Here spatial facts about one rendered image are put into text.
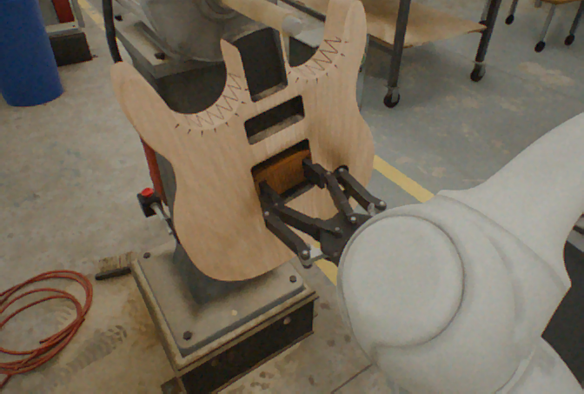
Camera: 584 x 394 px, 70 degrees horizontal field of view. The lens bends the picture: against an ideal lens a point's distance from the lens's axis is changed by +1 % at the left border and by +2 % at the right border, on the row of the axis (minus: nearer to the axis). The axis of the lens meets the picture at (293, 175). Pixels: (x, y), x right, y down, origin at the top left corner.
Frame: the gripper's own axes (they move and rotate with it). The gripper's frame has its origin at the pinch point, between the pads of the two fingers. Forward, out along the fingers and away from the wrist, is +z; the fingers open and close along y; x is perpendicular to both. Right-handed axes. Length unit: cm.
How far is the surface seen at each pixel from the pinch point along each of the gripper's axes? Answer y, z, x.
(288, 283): 9, 35, -78
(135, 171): -13, 170, -103
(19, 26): -30, 288, -43
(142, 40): -3, 50, 8
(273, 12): 7.4, 9.1, 20.2
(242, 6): 6.7, 17.4, 19.4
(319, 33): 31.0, 33.3, 2.2
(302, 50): 24.6, 30.9, 1.2
